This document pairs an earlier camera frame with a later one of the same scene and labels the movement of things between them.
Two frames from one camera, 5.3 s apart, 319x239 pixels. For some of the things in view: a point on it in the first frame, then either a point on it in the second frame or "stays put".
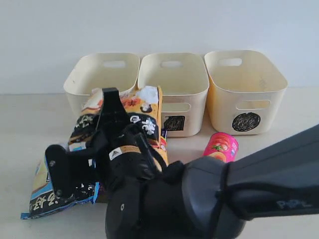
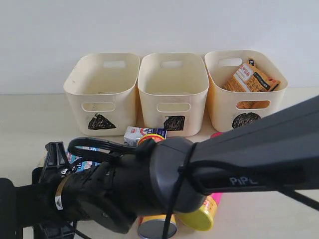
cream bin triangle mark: (118, 70) stays put
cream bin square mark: (184, 79) stays put
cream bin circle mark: (245, 92) stays put
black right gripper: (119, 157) -> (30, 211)
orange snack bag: (144, 106) -> (249, 78)
